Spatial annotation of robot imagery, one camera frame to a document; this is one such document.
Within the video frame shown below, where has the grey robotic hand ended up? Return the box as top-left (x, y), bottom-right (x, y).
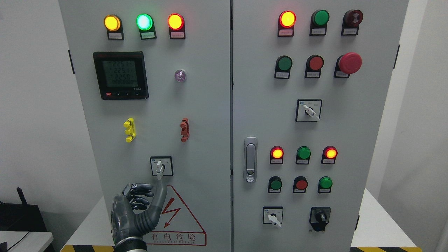
top-left (111, 179), bottom-right (167, 245)

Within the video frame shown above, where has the white selector switch door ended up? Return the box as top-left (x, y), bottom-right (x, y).
top-left (150, 156), bottom-right (174, 180)

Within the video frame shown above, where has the yellow indicator light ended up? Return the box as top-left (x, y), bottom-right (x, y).
top-left (104, 14), bottom-right (124, 40)

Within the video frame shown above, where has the green lit indicator light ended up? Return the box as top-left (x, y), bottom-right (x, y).
top-left (136, 13), bottom-right (157, 40)

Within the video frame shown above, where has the red electrical hazard sticker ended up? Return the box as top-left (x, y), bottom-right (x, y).
top-left (143, 185), bottom-right (207, 246)

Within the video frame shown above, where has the white side table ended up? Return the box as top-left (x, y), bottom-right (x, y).
top-left (0, 231), bottom-right (54, 252)

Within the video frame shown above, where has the yellow terminal clip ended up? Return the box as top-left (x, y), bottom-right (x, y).
top-left (123, 118), bottom-right (136, 142)

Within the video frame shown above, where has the black box with antenna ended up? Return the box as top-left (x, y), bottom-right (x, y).
top-left (0, 188), bottom-right (47, 232)

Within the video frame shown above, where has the red terminal clip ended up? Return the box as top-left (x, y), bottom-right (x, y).
top-left (180, 118), bottom-right (189, 142)

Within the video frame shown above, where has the black digital power meter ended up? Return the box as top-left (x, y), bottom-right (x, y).
top-left (93, 51), bottom-right (149, 100)

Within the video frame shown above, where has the grey left cabinet door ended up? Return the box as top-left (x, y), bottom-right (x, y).
top-left (59, 0), bottom-right (231, 252)

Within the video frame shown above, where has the grey cabinet door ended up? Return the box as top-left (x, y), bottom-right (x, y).
top-left (59, 0), bottom-right (231, 252)
top-left (233, 0), bottom-right (408, 252)

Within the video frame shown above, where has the green push button lower left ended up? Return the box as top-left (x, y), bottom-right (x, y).
top-left (268, 176), bottom-right (283, 193)

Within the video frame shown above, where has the green push button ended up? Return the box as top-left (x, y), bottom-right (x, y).
top-left (274, 55), bottom-right (293, 79)
top-left (318, 176), bottom-right (333, 194)
top-left (268, 176), bottom-right (283, 193)

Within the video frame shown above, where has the small purple indicator lamp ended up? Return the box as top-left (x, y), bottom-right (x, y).
top-left (174, 69), bottom-right (186, 83)

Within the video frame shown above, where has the red lit indicator lower left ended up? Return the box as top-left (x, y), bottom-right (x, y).
top-left (270, 146), bottom-right (284, 165)

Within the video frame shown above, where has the red push button lower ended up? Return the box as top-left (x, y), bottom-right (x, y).
top-left (292, 176), bottom-right (308, 193)

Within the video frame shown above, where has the red push button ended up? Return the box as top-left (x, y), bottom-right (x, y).
top-left (292, 176), bottom-right (308, 193)
top-left (304, 55), bottom-right (324, 78)

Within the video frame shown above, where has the green indicator lower middle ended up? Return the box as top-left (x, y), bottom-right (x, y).
top-left (295, 146), bottom-right (311, 165)

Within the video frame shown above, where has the green push button lower right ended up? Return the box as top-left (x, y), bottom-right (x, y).
top-left (318, 176), bottom-right (333, 194)

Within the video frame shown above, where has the red lit indicator light left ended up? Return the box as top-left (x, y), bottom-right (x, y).
top-left (168, 13), bottom-right (186, 39)

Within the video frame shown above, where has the red lit indicator lower right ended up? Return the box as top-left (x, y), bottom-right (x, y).
top-left (321, 146), bottom-right (338, 165)

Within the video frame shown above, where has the green push button upper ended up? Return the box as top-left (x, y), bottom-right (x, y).
top-left (274, 55), bottom-right (293, 79)

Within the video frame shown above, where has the grey right cabinet door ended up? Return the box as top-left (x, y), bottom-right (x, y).
top-left (233, 0), bottom-right (408, 252)

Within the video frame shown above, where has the red push button upper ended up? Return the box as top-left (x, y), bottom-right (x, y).
top-left (304, 55), bottom-right (324, 78)

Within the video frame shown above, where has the red lit indicator top right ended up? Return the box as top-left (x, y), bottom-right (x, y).
top-left (277, 10), bottom-right (296, 37)

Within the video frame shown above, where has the red emergency stop button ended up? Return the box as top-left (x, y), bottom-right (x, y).
top-left (334, 52), bottom-right (363, 78)

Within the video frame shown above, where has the green indicator top right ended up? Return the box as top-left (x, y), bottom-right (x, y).
top-left (309, 9), bottom-right (330, 36)

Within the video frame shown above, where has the dark red buzzer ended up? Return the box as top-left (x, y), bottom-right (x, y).
top-left (341, 9), bottom-right (363, 36)

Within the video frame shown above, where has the silver door lock handle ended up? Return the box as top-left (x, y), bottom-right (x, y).
top-left (243, 136), bottom-right (258, 182)

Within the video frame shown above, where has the white selector switch bottom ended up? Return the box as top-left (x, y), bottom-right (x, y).
top-left (262, 207), bottom-right (284, 228)

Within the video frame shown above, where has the white selector switch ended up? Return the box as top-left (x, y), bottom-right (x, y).
top-left (262, 207), bottom-right (284, 228)
top-left (296, 99), bottom-right (323, 123)

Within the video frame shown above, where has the black rotary switch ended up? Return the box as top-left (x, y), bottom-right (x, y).
top-left (309, 207), bottom-right (331, 232)

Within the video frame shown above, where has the white selector switch middle right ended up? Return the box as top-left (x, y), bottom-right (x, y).
top-left (296, 99), bottom-right (323, 123)

